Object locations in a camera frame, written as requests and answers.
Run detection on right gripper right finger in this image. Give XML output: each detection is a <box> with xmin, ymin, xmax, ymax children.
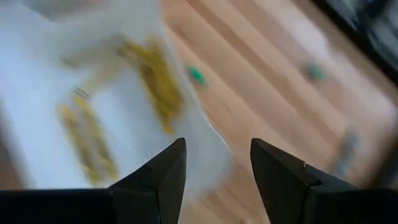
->
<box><xmin>250</xmin><ymin>138</ymin><xmax>322</xmax><ymax>224</ymax></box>

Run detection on green eraser cap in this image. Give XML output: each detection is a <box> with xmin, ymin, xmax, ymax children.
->
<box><xmin>303</xmin><ymin>62</ymin><xmax>328</xmax><ymax>82</ymax></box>
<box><xmin>187</xmin><ymin>65</ymin><xmax>207</xmax><ymax>86</ymax></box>

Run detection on grey crayon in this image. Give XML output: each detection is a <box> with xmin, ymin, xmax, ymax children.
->
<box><xmin>328</xmin><ymin>126</ymin><xmax>362</xmax><ymax>179</ymax></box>

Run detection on white plastic bin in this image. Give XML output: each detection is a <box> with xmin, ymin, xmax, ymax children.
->
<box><xmin>0</xmin><ymin>0</ymin><xmax>233</xmax><ymax>200</ymax></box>

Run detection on black table frame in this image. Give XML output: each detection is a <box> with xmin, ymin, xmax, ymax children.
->
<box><xmin>310</xmin><ymin>0</ymin><xmax>398</xmax><ymax>88</ymax></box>

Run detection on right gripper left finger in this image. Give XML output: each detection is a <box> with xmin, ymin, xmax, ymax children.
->
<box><xmin>108</xmin><ymin>138</ymin><xmax>188</xmax><ymax>224</ymax></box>

